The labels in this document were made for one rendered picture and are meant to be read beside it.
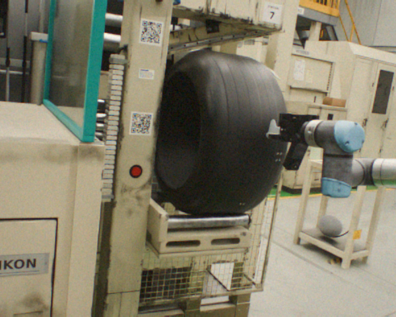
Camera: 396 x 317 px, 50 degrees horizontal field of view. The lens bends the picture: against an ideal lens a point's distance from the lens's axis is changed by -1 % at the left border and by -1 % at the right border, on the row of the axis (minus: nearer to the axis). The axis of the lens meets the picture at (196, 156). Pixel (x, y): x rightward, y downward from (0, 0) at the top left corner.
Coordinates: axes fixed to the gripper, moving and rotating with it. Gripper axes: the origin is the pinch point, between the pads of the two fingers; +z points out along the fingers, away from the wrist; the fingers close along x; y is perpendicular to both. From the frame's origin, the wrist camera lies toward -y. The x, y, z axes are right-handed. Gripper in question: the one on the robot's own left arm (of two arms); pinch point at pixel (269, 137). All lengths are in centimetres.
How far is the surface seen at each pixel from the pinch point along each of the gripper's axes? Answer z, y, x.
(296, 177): 349, -59, -302
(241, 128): 1.7, 2.0, 9.7
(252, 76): 9.4, 19.3, 2.2
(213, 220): 19.0, -31.0, 7.1
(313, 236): 181, -90, -188
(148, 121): 22.7, 1.8, 32.1
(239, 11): 43, 49, -11
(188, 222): 19.0, -31.1, 16.8
